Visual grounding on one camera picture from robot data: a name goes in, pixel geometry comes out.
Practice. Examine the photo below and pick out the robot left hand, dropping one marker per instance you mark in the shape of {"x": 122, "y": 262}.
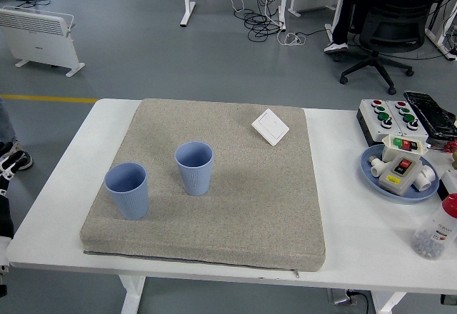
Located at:
{"x": 5, "y": 214}

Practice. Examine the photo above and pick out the blue ribbed cup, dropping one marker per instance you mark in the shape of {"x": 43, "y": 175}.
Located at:
{"x": 130, "y": 203}
{"x": 196, "y": 182}

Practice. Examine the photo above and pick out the white push-button control box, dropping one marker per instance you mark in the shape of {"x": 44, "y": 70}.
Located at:
{"x": 419, "y": 130}
{"x": 371, "y": 121}

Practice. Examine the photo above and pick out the person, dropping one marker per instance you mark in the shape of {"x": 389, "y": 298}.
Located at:
{"x": 344, "y": 14}
{"x": 7, "y": 121}

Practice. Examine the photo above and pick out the grey-brown cushion mat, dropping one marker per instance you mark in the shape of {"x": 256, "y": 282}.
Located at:
{"x": 232, "y": 192}

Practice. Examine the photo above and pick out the grey power strip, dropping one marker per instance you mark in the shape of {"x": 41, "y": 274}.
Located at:
{"x": 342, "y": 296}

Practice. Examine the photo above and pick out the white table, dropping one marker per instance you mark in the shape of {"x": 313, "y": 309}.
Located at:
{"x": 357, "y": 249}

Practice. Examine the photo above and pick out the blue plate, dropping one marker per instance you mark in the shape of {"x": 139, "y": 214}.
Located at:
{"x": 367, "y": 178}

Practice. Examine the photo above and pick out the white pipe fitting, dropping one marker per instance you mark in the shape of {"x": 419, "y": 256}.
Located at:
{"x": 376, "y": 167}
{"x": 426, "y": 180}

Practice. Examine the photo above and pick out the black office chair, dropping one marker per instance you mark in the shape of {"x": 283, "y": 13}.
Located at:
{"x": 389, "y": 25}

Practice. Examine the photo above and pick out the red-capped clear plastic bottle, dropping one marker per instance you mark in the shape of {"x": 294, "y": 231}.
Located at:
{"x": 433, "y": 228}

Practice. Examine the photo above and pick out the black glossy flat device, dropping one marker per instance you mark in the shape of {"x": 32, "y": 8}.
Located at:
{"x": 428, "y": 110}

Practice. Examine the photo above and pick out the white box with black side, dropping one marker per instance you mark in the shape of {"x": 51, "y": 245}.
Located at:
{"x": 450, "y": 182}

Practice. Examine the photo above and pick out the brass fitting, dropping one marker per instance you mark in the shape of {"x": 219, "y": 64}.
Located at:
{"x": 454, "y": 160}

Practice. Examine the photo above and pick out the white wall switch plate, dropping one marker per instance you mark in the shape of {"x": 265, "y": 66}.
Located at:
{"x": 270, "y": 126}

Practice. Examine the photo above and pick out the white green-red button switch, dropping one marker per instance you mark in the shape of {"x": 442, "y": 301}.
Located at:
{"x": 391, "y": 150}

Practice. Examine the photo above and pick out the grey red-button switch box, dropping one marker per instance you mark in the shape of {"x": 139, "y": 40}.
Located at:
{"x": 396, "y": 182}

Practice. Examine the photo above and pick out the white desk frame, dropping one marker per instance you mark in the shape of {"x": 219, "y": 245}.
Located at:
{"x": 437, "y": 35}

